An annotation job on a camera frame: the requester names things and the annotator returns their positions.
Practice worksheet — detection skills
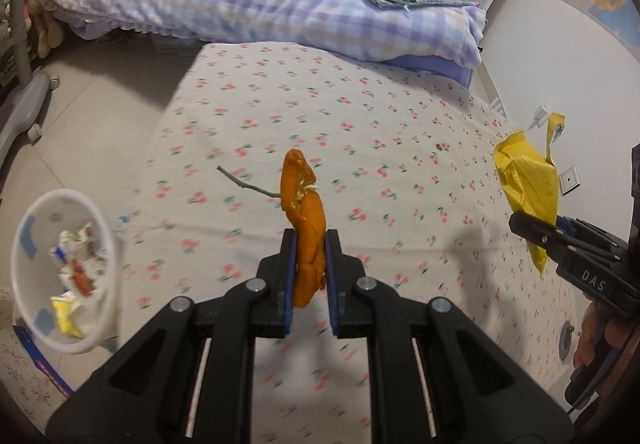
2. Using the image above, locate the grey round ring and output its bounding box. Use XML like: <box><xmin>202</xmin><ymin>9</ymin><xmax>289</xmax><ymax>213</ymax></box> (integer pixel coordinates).
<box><xmin>559</xmin><ymin>321</ymin><xmax>576</xmax><ymax>365</ymax></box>

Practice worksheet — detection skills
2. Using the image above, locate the white patterned waste bin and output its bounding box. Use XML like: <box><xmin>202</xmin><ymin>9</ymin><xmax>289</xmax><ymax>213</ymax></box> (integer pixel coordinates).
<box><xmin>10</xmin><ymin>189</ymin><xmax>118</xmax><ymax>355</ymax></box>

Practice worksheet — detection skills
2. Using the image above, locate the person's right hand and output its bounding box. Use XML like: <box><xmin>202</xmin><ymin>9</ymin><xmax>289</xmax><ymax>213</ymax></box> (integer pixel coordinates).
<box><xmin>572</xmin><ymin>303</ymin><xmax>621</xmax><ymax>370</ymax></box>

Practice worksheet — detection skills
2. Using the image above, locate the orange peel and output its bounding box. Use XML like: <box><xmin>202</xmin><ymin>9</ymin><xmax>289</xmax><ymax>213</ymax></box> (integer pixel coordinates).
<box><xmin>280</xmin><ymin>149</ymin><xmax>327</xmax><ymax>309</ymax></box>

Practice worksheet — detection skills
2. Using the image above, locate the purple blanket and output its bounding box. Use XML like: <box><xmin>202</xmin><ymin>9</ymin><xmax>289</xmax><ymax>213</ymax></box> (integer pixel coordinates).
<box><xmin>385</xmin><ymin>4</ymin><xmax>487</xmax><ymax>89</ymax></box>

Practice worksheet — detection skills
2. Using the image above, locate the flat blue box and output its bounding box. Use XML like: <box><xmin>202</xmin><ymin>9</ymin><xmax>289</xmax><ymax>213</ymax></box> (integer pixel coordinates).
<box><xmin>12</xmin><ymin>324</ymin><xmax>76</xmax><ymax>397</ymax></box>

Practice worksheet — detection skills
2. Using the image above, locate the white wall socket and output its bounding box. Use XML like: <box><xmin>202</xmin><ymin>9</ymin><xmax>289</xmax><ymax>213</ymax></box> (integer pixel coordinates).
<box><xmin>557</xmin><ymin>165</ymin><xmax>582</xmax><ymax>196</ymax></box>

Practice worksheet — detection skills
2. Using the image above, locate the grey chair base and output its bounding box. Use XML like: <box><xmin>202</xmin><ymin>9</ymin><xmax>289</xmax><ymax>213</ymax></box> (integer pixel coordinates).
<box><xmin>0</xmin><ymin>0</ymin><xmax>61</xmax><ymax>155</ymax></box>

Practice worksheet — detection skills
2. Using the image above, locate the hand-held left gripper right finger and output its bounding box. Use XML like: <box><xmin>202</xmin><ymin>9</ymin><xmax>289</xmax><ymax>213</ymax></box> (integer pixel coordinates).
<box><xmin>324</xmin><ymin>230</ymin><xmax>576</xmax><ymax>444</ymax></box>

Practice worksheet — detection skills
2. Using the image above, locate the white charger plug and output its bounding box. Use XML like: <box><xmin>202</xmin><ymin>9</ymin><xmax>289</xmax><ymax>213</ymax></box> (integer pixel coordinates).
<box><xmin>525</xmin><ymin>103</ymin><xmax>551</xmax><ymax>130</ymax></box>

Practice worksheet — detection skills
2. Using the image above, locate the yellow plastic package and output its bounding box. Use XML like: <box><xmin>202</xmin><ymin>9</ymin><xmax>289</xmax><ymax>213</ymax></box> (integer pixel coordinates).
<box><xmin>492</xmin><ymin>111</ymin><xmax>566</xmax><ymax>273</ymax></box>

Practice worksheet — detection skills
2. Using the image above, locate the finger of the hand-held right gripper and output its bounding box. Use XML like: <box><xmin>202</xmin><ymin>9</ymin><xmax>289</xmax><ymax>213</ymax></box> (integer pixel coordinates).
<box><xmin>556</xmin><ymin>218</ymin><xmax>632</xmax><ymax>275</ymax></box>
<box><xmin>509</xmin><ymin>213</ymin><xmax>633</xmax><ymax>320</ymax></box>

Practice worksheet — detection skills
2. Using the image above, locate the beige floral rug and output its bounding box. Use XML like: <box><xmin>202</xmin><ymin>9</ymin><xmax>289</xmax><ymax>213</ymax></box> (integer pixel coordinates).
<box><xmin>0</xmin><ymin>289</ymin><xmax>76</xmax><ymax>425</ymax></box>

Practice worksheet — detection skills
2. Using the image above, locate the thin brown twig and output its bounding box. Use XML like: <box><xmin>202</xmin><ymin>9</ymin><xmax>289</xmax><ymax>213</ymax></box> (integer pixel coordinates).
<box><xmin>217</xmin><ymin>165</ymin><xmax>283</xmax><ymax>199</ymax></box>

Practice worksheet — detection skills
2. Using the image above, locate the yellow wrapper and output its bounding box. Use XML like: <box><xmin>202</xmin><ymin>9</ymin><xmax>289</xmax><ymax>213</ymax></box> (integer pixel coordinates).
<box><xmin>51</xmin><ymin>297</ymin><xmax>87</xmax><ymax>340</ymax></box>

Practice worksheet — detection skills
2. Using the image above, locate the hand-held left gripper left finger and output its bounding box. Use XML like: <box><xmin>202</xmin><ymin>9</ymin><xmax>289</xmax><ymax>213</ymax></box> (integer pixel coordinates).
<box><xmin>45</xmin><ymin>228</ymin><xmax>298</xmax><ymax>444</ymax></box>

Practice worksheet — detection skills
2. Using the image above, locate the cherry print bed sheet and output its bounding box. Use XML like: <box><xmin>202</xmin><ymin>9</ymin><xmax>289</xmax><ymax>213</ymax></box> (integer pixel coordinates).
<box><xmin>115</xmin><ymin>42</ymin><xmax>586</xmax><ymax>444</ymax></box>

